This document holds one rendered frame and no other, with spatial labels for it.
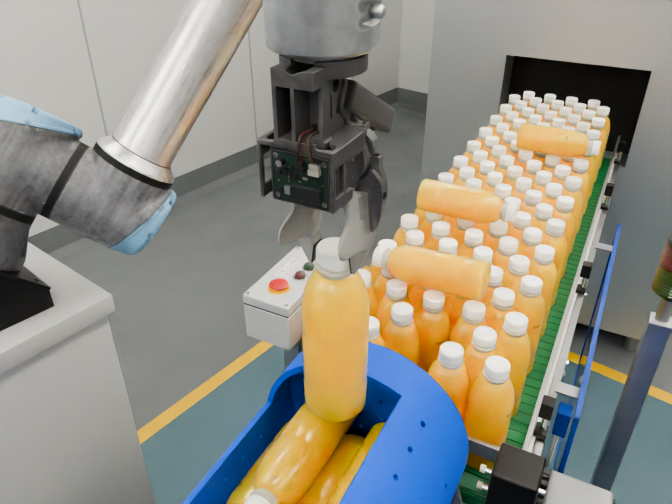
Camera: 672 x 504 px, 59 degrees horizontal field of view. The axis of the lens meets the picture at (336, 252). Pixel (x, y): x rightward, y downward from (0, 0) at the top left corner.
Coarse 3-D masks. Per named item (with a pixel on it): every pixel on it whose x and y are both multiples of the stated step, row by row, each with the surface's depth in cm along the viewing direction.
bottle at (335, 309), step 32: (320, 288) 59; (352, 288) 59; (320, 320) 59; (352, 320) 60; (320, 352) 62; (352, 352) 62; (320, 384) 64; (352, 384) 64; (320, 416) 67; (352, 416) 67
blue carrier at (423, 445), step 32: (384, 352) 77; (288, 384) 89; (384, 384) 72; (416, 384) 74; (256, 416) 83; (288, 416) 91; (384, 416) 83; (416, 416) 71; (448, 416) 75; (256, 448) 84; (384, 448) 66; (416, 448) 68; (448, 448) 73; (224, 480) 79; (352, 480) 62; (384, 480) 63; (416, 480) 66; (448, 480) 72
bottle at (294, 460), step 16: (304, 416) 79; (288, 432) 77; (304, 432) 76; (320, 432) 77; (336, 432) 79; (272, 448) 75; (288, 448) 74; (304, 448) 74; (320, 448) 76; (272, 464) 72; (288, 464) 72; (304, 464) 73; (320, 464) 75; (256, 480) 72; (272, 480) 71; (288, 480) 71; (304, 480) 73; (272, 496) 71; (288, 496) 71
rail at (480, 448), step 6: (468, 438) 97; (474, 438) 97; (474, 444) 96; (480, 444) 96; (486, 444) 96; (474, 450) 97; (480, 450) 96; (486, 450) 96; (492, 450) 95; (498, 450) 95; (480, 456) 97; (486, 456) 96; (492, 456) 96
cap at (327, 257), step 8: (328, 240) 60; (336, 240) 60; (320, 248) 58; (328, 248) 58; (336, 248) 58; (320, 256) 58; (328, 256) 57; (336, 256) 57; (320, 264) 58; (328, 264) 58; (336, 264) 57; (344, 264) 58
